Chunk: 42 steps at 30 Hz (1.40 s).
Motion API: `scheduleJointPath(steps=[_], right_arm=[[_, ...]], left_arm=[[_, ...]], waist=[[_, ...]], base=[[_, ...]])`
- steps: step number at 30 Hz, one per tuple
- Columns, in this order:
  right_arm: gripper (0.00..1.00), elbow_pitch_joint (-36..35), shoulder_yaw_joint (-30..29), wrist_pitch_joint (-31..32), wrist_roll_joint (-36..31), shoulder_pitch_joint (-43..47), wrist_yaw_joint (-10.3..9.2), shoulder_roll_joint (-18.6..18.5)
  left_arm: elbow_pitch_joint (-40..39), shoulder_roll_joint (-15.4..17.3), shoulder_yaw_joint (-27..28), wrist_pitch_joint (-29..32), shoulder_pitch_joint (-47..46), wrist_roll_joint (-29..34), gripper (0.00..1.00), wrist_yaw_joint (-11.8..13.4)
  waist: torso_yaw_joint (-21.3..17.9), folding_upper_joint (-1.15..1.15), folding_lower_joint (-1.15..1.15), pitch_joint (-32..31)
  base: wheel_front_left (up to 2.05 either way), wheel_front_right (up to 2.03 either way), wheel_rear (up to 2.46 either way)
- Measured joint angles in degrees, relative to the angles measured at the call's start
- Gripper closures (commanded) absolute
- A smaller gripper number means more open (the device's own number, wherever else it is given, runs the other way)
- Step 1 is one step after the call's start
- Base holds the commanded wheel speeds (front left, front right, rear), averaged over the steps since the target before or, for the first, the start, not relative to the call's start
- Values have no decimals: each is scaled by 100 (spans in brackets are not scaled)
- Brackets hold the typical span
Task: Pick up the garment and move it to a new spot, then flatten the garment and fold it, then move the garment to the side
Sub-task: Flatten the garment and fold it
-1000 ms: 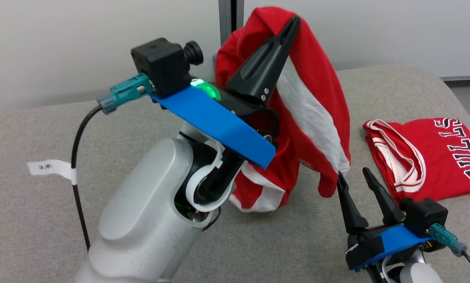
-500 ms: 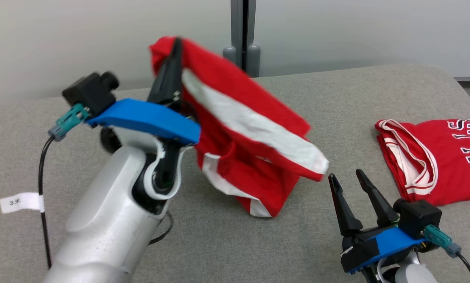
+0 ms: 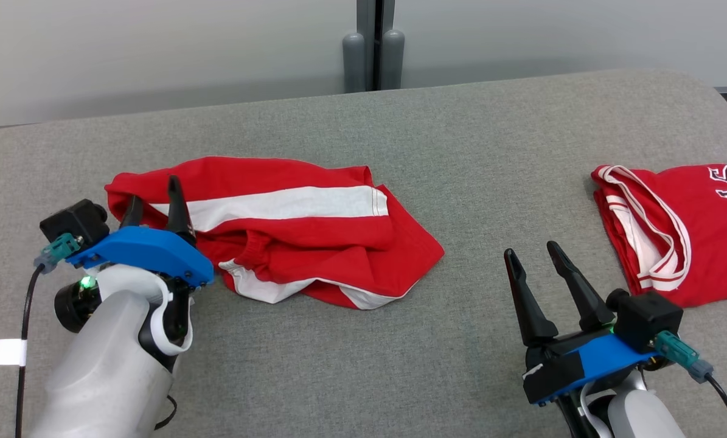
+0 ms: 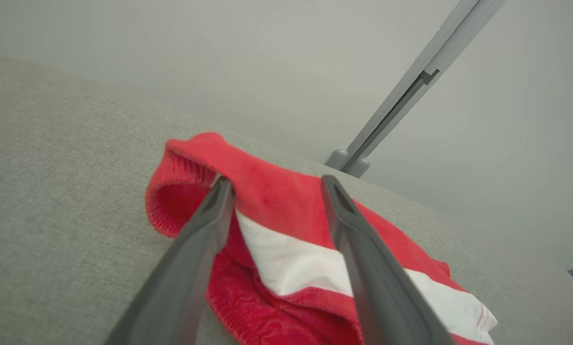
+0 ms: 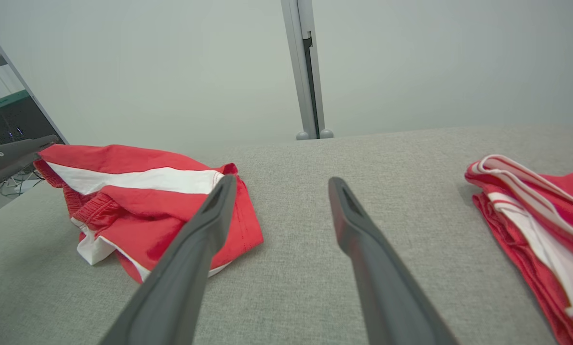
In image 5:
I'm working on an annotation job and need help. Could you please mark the red shorts with care label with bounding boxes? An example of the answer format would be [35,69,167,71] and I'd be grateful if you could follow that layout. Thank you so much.
[465,154,573,345]

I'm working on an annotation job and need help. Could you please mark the red shorts with white stripe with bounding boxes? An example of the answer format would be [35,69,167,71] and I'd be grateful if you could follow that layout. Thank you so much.
[33,144,265,284]

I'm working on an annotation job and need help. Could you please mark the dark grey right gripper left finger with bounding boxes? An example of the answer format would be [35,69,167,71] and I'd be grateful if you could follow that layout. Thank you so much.
[98,174,238,345]

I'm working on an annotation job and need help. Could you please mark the white floor cable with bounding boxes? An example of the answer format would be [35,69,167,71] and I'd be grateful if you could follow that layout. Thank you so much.
[0,172,45,197]

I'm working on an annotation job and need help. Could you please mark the grey partition end post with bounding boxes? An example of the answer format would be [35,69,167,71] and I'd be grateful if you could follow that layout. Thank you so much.
[0,17,69,144]

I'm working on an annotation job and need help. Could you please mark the grey partition post with gap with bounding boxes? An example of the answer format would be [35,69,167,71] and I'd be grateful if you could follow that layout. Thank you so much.
[281,0,335,140]

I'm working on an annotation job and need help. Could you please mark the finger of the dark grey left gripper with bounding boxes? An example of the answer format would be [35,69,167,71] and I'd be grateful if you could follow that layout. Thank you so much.
[0,135,59,161]
[0,152,40,193]

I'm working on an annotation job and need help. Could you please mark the dark cabinet with green trim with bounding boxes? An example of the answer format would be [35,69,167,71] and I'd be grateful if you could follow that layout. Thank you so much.
[0,90,59,144]

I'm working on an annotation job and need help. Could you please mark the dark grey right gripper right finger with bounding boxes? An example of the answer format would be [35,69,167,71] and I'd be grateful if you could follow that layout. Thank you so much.
[328,176,460,345]

